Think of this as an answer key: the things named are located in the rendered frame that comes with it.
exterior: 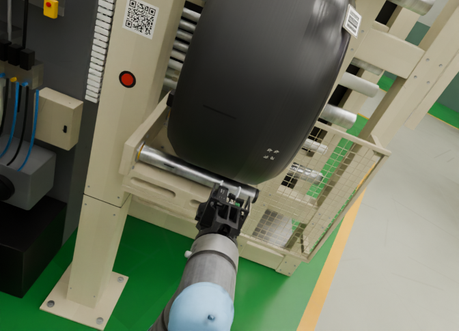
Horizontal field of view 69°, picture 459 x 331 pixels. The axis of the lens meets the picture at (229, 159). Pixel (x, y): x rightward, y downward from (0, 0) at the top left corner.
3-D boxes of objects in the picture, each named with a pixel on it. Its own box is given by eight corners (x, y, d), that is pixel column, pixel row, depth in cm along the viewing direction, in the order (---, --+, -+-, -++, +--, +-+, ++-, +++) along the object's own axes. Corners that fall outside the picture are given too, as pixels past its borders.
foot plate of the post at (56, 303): (39, 309, 135) (39, 306, 134) (74, 258, 158) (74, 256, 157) (102, 331, 137) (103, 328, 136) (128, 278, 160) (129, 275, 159)
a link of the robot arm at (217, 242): (225, 296, 51) (175, 277, 50) (229, 274, 55) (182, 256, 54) (244, 261, 48) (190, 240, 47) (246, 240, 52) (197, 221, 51)
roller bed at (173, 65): (143, 79, 128) (162, -2, 113) (156, 68, 141) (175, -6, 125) (192, 99, 130) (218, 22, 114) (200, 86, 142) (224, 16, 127)
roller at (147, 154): (132, 160, 90) (138, 145, 89) (138, 155, 94) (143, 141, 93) (253, 207, 92) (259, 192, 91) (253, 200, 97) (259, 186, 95)
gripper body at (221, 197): (252, 195, 62) (249, 235, 51) (235, 230, 65) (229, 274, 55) (213, 179, 61) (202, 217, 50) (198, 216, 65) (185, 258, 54)
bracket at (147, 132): (117, 173, 89) (123, 142, 84) (162, 113, 123) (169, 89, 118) (129, 177, 89) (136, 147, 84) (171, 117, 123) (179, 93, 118)
